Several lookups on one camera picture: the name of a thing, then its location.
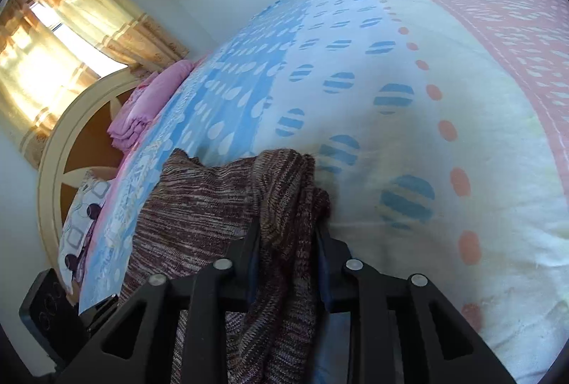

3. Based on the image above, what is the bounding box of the black phone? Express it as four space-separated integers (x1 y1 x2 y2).
18 268 90 371

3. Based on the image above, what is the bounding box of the pink bed sheet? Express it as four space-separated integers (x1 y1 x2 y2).
82 55 205 296

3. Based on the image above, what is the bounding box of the blue dotted printed blanket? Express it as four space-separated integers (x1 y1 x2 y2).
78 0 569 384

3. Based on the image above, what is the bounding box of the folded pink quilt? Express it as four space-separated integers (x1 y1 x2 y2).
108 59 196 152

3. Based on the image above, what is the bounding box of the cream patterned curtain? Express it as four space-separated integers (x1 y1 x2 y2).
0 0 103 169
29 0 190 75

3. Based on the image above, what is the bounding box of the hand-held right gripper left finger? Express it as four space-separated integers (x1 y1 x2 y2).
58 219 263 384

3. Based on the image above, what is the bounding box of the white patterned pillow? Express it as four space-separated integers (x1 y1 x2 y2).
58 169 112 296

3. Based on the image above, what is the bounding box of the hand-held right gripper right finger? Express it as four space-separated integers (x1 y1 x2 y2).
313 224 519 384

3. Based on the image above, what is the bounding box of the brown knit sweater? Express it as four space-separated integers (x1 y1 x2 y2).
118 148 332 384

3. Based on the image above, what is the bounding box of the cream wooden headboard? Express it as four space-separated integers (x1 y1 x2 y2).
38 68 154 273

